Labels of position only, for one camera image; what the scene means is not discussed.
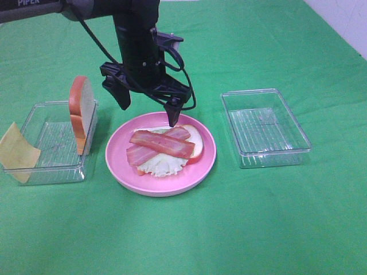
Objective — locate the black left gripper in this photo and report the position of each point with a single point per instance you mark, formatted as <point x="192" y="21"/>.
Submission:
<point x="143" y="70"/>

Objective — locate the bacon strip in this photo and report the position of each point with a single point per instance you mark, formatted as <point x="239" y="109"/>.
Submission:
<point x="137" y="155"/>
<point x="163" y="144"/>

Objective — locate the toast bread slice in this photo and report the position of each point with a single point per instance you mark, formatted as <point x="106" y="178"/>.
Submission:
<point x="82" y="110"/>
<point x="196" y="139"/>

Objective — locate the green lettuce leaf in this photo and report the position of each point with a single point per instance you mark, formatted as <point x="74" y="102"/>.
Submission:
<point x="162" y="165"/>

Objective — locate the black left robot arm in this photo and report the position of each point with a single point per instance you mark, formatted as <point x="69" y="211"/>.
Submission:
<point x="129" y="15"/>

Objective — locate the pink round plate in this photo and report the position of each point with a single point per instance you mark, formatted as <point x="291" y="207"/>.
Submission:
<point x="190" y="176"/>

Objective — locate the clear left plastic container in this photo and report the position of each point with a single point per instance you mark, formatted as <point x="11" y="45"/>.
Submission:
<point x="48" y="129"/>

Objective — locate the clear plastic container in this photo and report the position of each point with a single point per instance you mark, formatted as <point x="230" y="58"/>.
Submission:
<point x="265" y="132"/>
<point x="48" y="129"/>

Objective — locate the clear right plastic container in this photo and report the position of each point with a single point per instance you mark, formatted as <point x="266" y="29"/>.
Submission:
<point x="265" y="132"/>

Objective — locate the yellow cheese slice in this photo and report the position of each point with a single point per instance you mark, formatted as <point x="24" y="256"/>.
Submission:
<point x="16" y="152"/>

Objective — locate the green tablecloth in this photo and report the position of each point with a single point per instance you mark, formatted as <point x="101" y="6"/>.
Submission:
<point x="305" y="219"/>

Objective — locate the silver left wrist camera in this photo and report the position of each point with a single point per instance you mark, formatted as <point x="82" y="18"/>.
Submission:
<point x="168" y="40"/>

